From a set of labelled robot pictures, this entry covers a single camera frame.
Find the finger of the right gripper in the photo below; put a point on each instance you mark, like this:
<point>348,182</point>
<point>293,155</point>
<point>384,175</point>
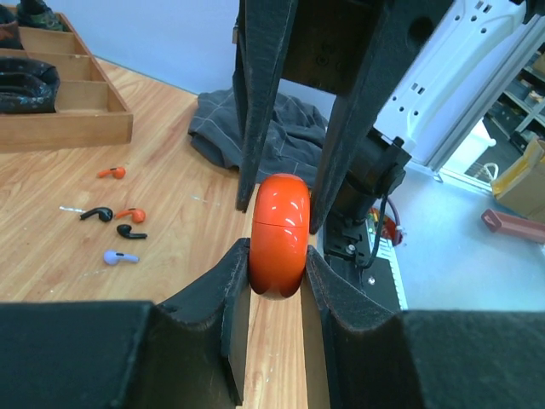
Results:
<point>347,120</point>
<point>263,37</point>

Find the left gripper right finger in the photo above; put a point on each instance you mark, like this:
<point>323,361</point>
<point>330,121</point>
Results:
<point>359,354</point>

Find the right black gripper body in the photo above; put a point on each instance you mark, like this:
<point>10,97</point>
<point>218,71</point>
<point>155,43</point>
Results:
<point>327,43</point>

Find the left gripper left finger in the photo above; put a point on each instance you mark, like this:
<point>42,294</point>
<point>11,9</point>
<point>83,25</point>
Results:
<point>186,352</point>

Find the orange earbud case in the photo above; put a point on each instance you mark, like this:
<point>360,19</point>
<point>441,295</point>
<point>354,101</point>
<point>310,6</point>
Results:
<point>279,236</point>

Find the orange earbud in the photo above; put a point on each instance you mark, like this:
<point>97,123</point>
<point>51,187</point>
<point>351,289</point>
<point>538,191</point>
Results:
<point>115,172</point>
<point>137,215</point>

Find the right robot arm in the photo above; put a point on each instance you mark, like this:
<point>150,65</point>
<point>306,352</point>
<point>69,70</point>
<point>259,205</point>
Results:
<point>391,66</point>

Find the grey checked cloth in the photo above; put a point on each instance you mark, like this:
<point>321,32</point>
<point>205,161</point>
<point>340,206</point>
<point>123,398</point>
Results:
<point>294,141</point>

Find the purple earbud lower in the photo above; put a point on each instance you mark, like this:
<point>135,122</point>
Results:
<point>113,258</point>

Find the black earbud lower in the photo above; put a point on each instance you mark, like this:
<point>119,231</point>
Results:
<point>125,231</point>

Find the black earbud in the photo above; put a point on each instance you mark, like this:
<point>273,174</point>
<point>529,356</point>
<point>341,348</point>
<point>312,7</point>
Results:
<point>104,214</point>
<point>125,231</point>

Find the black earbud upper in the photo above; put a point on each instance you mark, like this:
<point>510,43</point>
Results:
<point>104,214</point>

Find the wooden divided tray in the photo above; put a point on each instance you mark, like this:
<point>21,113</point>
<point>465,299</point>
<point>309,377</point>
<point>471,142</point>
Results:
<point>89,111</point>

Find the rolled green patterned belt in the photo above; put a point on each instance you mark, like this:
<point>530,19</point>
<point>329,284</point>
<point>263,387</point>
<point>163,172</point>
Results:
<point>37,14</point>

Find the rolled dark belt lower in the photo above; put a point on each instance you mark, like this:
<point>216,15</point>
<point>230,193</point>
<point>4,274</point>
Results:
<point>28,86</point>

